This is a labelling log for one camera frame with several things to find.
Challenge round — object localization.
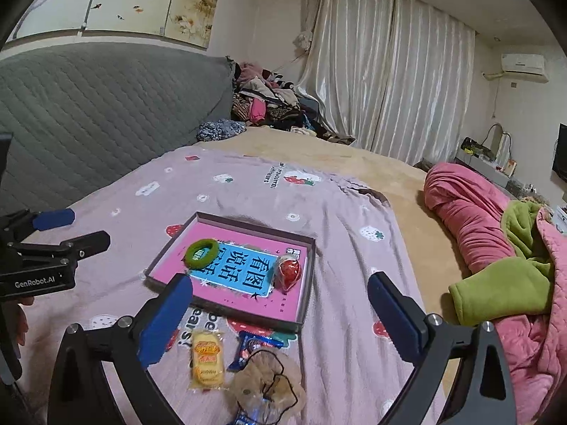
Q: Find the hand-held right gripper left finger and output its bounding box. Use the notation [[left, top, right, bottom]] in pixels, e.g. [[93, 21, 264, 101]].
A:
[[46, 273, 194, 425]]

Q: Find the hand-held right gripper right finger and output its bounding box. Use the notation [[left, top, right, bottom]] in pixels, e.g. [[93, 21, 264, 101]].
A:
[[367, 271, 517, 425]]

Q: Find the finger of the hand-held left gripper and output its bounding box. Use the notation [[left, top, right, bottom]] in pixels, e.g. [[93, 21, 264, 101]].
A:
[[6, 230, 111, 271], [0, 208, 76, 249]]

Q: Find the grey cardboard tray box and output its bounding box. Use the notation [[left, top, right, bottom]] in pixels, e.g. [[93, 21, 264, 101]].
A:
[[144, 211, 316, 335]]

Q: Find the beige cloth with black trim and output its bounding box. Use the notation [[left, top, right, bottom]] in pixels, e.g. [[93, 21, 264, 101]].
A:
[[228, 349, 307, 419]]

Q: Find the person's left hand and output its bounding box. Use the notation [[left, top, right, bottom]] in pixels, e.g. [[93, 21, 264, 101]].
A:
[[13, 297, 35, 346]]

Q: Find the yellow snack packet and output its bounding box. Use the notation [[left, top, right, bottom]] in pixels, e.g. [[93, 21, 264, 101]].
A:
[[190, 330, 226, 392]]

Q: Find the blue cookie packet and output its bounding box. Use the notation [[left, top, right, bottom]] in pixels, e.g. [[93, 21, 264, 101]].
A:
[[227, 331, 284, 373]]

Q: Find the pink and blue book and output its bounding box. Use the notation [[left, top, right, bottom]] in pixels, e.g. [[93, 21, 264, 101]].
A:
[[151, 221, 311, 319]]

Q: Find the green blanket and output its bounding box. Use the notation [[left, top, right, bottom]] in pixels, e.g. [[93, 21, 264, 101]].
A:
[[449, 200, 556, 326]]

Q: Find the small red egg toy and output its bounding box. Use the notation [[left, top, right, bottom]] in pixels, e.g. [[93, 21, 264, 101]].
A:
[[275, 254, 305, 294]]

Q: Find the pink quilt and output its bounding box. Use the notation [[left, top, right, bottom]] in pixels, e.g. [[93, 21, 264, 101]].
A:
[[423, 162, 567, 425]]

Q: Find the grey quilted cover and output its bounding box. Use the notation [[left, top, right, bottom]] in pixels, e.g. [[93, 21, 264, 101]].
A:
[[0, 43, 235, 215]]

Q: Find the beige bed sheet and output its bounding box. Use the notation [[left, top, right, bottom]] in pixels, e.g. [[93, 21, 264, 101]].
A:
[[201, 126, 475, 408]]

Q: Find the purple strawberry printed blanket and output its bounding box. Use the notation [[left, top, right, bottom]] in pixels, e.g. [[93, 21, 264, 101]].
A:
[[18, 146, 448, 425]]

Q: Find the blue floral cloth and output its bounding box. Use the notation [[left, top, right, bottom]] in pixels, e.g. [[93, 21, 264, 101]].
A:
[[196, 119, 246, 142]]

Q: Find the grey side cabinet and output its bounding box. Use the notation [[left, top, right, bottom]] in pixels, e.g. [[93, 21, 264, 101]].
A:
[[456, 151, 519, 196]]

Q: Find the white arched mirror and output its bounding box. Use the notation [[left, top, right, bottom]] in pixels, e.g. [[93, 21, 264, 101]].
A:
[[483, 123, 512, 169]]

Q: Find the pile of clothes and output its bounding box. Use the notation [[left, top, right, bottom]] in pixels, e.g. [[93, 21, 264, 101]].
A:
[[230, 59, 355, 145]]

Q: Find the black television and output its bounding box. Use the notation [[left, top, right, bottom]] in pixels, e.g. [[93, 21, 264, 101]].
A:
[[552, 123, 567, 182]]

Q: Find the white curtain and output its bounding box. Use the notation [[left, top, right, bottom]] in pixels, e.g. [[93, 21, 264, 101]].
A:
[[294, 0, 477, 166]]

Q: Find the white air conditioner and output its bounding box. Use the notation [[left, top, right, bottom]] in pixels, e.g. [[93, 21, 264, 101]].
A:
[[500, 53, 545, 76]]

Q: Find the green fuzzy ring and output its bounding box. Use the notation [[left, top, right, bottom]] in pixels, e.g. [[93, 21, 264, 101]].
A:
[[185, 238, 220, 271]]

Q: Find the wall poster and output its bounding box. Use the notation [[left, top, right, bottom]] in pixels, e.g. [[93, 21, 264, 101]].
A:
[[9, 0, 222, 49]]

